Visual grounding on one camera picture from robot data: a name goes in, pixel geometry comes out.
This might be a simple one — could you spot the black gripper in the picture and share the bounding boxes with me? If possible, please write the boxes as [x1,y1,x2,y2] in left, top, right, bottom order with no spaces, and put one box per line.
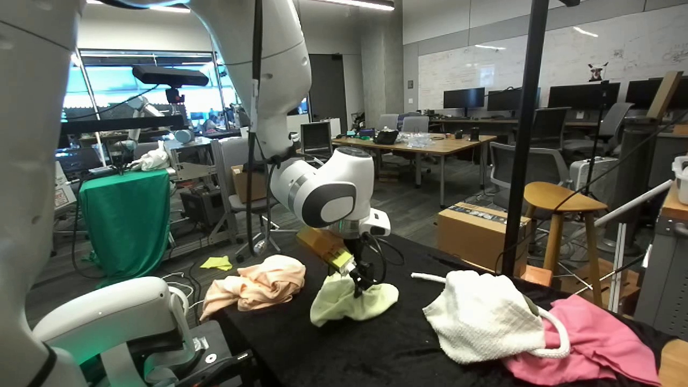
[324,237,385,298]

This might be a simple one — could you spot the pale yellow cloth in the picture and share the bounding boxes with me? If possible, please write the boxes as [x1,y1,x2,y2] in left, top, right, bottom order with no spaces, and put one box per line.
[308,270,402,328]

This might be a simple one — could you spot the peach cloth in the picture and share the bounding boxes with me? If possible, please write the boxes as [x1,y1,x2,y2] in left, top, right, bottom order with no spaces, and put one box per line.
[198,253,309,322]

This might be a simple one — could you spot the white cloth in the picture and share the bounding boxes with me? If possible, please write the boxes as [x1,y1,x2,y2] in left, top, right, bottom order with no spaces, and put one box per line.
[419,269,555,365]

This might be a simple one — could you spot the black velvet tablecloth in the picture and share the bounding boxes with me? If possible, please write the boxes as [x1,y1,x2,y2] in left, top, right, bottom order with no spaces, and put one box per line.
[213,232,688,387]

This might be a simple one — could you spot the cardboard box with black strip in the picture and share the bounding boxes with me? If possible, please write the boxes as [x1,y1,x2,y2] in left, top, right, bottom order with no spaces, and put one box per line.
[435,200,532,275]

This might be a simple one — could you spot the yellow rag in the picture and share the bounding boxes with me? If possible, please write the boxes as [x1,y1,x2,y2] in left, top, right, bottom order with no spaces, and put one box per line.
[198,253,236,275]

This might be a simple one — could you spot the open brown cardboard box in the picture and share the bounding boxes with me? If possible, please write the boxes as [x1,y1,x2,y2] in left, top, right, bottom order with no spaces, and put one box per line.
[230,165,272,206]

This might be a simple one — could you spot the wooden desk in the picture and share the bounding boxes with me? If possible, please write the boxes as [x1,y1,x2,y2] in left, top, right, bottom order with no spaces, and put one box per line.
[330,130,499,209]

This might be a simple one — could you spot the orange flat board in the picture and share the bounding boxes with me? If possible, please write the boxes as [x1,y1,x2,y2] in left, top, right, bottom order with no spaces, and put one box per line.
[517,262,555,290]

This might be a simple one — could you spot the grey office chair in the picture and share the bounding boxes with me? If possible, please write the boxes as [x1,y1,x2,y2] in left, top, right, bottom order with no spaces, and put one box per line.
[209,136,281,262]

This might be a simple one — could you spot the wooden stool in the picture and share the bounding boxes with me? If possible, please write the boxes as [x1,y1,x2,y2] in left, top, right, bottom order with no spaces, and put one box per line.
[523,181,610,308]

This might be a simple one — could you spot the dark office chair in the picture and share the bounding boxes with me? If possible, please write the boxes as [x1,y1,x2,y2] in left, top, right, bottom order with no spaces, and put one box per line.
[489,106,571,188]

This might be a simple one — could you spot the black vertical pole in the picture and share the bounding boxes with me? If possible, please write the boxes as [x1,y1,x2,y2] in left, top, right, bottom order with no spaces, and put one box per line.
[499,0,552,283]

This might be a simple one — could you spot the pink cloth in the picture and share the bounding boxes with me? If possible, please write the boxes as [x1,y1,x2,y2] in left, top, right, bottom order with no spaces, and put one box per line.
[502,293,661,387]

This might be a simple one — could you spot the green draped cloth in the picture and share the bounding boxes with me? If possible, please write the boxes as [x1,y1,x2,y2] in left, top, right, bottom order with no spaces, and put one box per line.
[78,168,174,279]

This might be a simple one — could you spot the silver metal pole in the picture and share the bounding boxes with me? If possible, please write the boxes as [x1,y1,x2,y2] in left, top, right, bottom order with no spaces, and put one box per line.
[591,179,677,229]

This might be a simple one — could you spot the wide black computer monitor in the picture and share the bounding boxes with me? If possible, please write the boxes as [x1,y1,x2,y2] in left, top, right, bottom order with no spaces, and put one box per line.
[546,81,621,114]

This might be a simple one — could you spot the wooden top workbench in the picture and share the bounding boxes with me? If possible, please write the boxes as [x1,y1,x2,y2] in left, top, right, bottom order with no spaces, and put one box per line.
[632,188,688,340]

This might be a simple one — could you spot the light wooden table board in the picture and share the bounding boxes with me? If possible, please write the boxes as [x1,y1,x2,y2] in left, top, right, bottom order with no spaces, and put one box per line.
[656,337,688,387]

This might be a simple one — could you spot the leaning wooden board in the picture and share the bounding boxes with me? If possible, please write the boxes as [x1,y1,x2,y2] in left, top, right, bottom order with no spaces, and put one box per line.
[644,69,683,121]

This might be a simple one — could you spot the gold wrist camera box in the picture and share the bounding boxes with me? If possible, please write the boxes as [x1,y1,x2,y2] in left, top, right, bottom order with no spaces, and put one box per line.
[294,226,356,275]

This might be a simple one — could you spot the white table frame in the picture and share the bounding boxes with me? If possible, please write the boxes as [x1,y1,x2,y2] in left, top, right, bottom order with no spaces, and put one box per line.
[607,221,630,314]

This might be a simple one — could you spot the black stereo camera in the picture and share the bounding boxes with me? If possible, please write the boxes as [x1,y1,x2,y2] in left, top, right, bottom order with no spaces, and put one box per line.
[130,64,210,90]

